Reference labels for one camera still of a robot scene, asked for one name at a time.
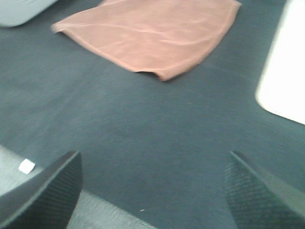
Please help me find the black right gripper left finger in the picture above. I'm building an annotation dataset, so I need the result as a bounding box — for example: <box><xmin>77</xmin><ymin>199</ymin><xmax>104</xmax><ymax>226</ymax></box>
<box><xmin>0</xmin><ymin>151</ymin><xmax>82</xmax><ymax>229</ymax></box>

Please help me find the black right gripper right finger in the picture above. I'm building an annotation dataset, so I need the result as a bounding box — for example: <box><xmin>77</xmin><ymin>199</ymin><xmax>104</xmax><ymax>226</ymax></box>
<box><xmin>224</xmin><ymin>151</ymin><xmax>305</xmax><ymax>229</ymax></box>

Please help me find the brown towel with label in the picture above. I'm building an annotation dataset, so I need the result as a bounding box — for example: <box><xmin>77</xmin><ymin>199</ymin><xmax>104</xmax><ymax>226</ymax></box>
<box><xmin>51</xmin><ymin>0</ymin><xmax>241</xmax><ymax>81</ymax></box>

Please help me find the white paper scrap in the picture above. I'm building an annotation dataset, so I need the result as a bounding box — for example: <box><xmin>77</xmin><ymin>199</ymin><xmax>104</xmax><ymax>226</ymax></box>
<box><xmin>18</xmin><ymin>158</ymin><xmax>36</xmax><ymax>174</ymax></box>

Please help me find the black table cloth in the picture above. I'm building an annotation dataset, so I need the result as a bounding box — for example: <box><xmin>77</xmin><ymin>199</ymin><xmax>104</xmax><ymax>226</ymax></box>
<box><xmin>0</xmin><ymin>0</ymin><xmax>305</xmax><ymax>229</ymax></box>

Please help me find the white storage box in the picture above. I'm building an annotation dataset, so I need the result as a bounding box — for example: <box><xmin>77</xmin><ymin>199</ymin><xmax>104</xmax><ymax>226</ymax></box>
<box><xmin>255</xmin><ymin>0</ymin><xmax>305</xmax><ymax>124</ymax></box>

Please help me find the grey perforated laundry basket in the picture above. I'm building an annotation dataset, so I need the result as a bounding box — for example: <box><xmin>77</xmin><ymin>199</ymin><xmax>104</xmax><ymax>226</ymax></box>
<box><xmin>0</xmin><ymin>0</ymin><xmax>57</xmax><ymax>27</ymax></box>

